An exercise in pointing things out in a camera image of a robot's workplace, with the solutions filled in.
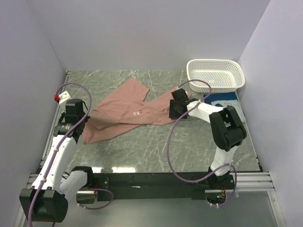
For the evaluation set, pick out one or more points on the pink graphic t-shirt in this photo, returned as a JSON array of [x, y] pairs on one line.
[[125, 109]]

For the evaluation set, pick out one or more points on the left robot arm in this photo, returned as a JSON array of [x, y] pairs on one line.
[[48, 198]]

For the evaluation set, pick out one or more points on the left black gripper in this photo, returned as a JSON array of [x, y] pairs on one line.
[[84, 115]]

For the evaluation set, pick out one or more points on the black base crossbar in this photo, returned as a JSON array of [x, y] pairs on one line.
[[130, 186]]

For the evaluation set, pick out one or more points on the white plastic basket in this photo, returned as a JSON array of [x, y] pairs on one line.
[[222, 76]]

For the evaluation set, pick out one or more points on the folded blue t-shirt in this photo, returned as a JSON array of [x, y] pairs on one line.
[[225, 100]]

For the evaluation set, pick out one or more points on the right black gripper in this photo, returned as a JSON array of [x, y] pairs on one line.
[[172, 112]]

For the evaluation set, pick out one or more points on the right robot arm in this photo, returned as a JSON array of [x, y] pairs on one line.
[[227, 128]]

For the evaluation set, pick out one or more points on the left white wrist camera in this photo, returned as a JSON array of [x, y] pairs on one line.
[[63, 97]]

